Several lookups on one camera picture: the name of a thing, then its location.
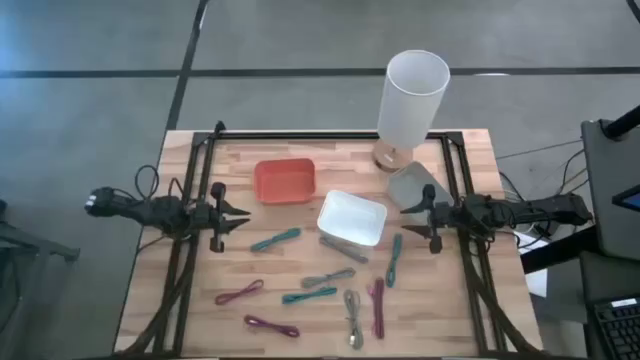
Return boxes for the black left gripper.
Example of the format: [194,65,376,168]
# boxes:
[189,181,251,254]

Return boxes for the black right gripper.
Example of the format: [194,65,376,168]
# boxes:
[399,183,466,255]

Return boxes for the teal braided USB cable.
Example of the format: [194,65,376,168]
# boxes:
[384,232,404,289]
[249,227,303,253]
[281,285,339,306]

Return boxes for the red braided USB cable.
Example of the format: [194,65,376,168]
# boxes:
[214,278,265,307]
[366,277,386,340]

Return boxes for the black white braided USB cable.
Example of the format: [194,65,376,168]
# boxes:
[300,266,357,290]
[318,235,370,265]
[342,288,365,351]

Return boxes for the orange plastic bin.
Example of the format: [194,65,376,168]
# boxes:
[253,157,318,205]

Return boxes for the white plastic bin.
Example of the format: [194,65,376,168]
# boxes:
[316,189,389,248]

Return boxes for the white shade wooden base lamp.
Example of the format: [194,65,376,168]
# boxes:
[371,48,451,175]

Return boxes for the white paper sheet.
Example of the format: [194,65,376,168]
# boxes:
[514,232,549,299]

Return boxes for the dark grey side table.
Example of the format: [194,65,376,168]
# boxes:
[580,118,640,262]

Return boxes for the black metal stand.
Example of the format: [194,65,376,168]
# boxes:
[0,198,81,311]

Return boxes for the tablet with blue screen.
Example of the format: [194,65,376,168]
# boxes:
[611,184,640,213]

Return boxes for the black pole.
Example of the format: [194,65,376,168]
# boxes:
[599,104,640,141]

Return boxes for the black computer keyboard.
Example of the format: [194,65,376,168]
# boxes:
[593,294,640,360]

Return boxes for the thin black looped cable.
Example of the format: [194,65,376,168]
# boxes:
[133,163,187,202]

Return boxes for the purple braided USB cable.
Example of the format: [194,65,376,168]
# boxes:
[243,313,302,339]

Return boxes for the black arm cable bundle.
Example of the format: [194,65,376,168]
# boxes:
[462,239,544,357]
[117,234,199,357]

